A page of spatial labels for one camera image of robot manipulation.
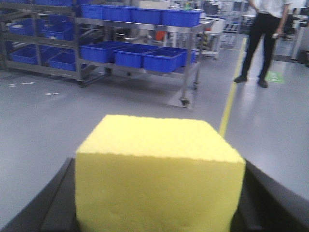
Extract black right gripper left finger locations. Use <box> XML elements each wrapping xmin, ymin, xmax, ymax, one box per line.
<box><xmin>1</xmin><ymin>158</ymin><xmax>78</xmax><ymax>232</ymax></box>

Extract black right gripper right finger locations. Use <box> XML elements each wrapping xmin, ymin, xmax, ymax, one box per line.
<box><xmin>231</xmin><ymin>161</ymin><xmax>309</xmax><ymax>232</ymax></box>

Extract yellow foam block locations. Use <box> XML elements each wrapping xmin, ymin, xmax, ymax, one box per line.
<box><xmin>75</xmin><ymin>115</ymin><xmax>246</xmax><ymax>232</ymax></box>

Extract blue bin cart lower left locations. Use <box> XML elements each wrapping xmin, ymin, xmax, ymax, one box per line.
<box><xmin>80</xmin><ymin>41</ymin><xmax>133</xmax><ymax>63</ymax></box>

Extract blue bin cart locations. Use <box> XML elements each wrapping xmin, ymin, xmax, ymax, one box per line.
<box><xmin>114</xmin><ymin>44</ymin><xmax>160</xmax><ymax>68</ymax></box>
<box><xmin>80</xmin><ymin>41</ymin><xmax>133</xmax><ymax>63</ymax></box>
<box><xmin>142</xmin><ymin>49</ymin><xmax>184</xmax><ymax>73</ymax></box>
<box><xmin>161</xmin><ymin>10</ymin><xmax>203</xmax><ymax>28</ymax></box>

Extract steel rack far left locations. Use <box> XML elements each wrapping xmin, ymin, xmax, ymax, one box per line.
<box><xmin>0</xmin><ymin>0</ymin><xmax>84</xmax><ymax>84</ymax></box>

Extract blue bin cart lower middle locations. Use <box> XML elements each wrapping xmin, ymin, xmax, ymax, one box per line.
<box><xmin>114</xmin><ymin>44</ymin><xmax>160</xmax><ymax>68</ymax></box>

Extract blue bin cart lower front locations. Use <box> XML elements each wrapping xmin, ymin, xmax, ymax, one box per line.
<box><xmin>142</xmin><ymin>49</ymin><xmax>184</xmax><ymax>73</ymax></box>

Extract standing person dark trousers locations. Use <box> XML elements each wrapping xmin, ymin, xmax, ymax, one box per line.
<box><xmin>234</xmin><ymin>0</ymin><xmax>293</xmax><ymax>88</ymax></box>

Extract steel cart with bins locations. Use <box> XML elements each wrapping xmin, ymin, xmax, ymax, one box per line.
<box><xmin>75</xmin><ymin>5</ymin><xmax>214</xmax><ymax>108</ymax></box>

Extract blue bin cart top right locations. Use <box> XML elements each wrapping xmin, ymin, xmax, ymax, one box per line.
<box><xmin>161</xmin><ymin>10</ymin><xmax>203</xmax><ymax>28</ymax></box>

